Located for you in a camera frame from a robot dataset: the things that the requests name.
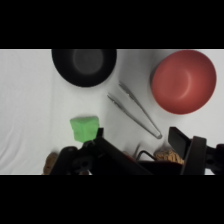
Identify tan woven object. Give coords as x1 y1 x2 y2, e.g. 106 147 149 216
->
153 147 185 166

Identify pink bowl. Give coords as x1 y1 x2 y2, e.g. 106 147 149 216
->
150 49 218 116

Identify metal tongs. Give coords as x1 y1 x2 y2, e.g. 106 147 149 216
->
106 80 164 141

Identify black bowl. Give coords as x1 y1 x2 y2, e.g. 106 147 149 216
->
51 49 118 89

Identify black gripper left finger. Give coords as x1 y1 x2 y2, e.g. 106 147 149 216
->
94 127 155 175

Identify brown cork piece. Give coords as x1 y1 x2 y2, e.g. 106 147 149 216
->
42 151 62 175

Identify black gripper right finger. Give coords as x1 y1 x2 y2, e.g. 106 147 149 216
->
167 126 208 175

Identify green triangle block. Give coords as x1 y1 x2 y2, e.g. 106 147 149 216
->
69 115 101 144

